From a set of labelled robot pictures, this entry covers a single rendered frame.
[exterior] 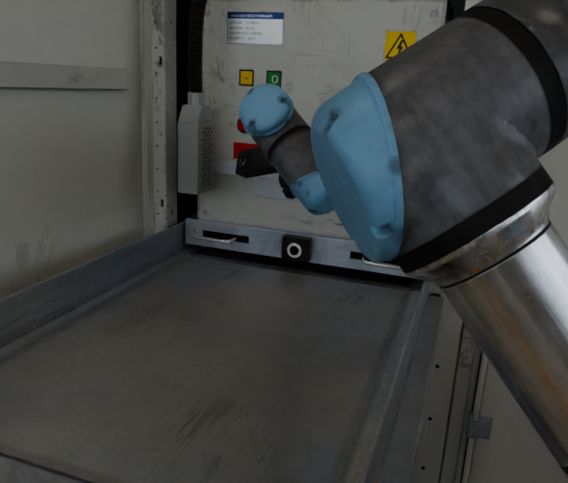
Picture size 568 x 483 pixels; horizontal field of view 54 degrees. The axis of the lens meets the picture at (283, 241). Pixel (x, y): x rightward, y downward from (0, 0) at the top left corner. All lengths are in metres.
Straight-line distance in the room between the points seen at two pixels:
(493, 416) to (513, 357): 0.81
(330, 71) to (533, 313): 0.83
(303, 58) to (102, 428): 0.78
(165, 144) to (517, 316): 0.97
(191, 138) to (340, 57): 0.33
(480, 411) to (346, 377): 0.46
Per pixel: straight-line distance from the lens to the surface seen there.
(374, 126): 0.35
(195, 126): 1.12
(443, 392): 1.21
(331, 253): 1.16
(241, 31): 1.20
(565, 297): 0.39
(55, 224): 1.14
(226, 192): 1.23
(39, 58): 1.10
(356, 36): 1.13
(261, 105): 0.78
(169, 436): 0.67
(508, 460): 1.25
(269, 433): 0.67
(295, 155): 0.76
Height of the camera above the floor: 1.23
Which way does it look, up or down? 16 degrees down
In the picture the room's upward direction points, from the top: 3 degrees clockwise
